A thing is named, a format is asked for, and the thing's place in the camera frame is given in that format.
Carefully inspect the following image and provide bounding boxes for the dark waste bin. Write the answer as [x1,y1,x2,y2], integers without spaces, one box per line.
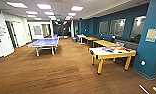
[71,36,78,43]

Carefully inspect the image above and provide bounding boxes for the small white table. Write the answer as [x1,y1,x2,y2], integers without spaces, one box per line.
[76,33,87,45]

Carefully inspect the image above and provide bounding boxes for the yellow air hockey table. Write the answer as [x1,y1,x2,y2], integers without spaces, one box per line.
[88,46,138,76]

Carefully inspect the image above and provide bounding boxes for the interior glass window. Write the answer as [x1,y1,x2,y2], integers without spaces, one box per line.
[98,20,109,36]
[109,17,127,37]
[130,15,147,40]

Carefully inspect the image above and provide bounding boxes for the ceiling light panel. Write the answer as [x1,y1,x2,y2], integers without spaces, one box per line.
[36,3,53,10]
[43,11,56,17]
[70,5,85,12]
[66,12,75,18]
[25,10,39,16]
[6,1,29,9]

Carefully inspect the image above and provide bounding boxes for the blue ping pong table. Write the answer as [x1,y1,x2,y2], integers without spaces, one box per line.
[26,36,61,57]

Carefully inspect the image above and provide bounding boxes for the orange bowl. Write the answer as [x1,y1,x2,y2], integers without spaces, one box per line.
[115,46,135,53]

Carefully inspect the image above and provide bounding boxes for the framed glass wall panel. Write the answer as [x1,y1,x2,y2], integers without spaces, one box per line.
[32,25,43,36]

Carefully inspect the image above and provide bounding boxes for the white wall outlet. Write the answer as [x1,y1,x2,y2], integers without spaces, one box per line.
[140,59,147,67]

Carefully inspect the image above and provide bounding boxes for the pale framed wall sign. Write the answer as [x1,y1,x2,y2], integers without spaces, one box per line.
[144,27,156,44]

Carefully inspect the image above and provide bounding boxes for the paper notice on wall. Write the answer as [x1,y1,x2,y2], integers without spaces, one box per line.
[0,25,7,37]

